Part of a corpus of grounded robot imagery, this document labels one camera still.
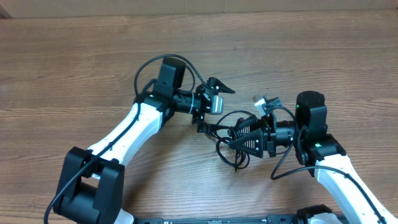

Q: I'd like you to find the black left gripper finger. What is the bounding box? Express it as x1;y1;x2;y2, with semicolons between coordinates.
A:
197;122;230;134
208;77;236;94

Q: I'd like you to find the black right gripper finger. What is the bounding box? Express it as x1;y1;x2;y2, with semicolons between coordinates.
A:
229;129;264;158
235;115;268;132

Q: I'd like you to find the black usb cable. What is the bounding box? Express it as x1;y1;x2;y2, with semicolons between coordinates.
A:
205;110;261;172

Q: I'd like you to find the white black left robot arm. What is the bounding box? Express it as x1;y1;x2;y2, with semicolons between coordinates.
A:
43;54;234;223

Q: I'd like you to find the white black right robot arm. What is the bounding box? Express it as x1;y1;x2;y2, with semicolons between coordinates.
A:
228;91;397;223

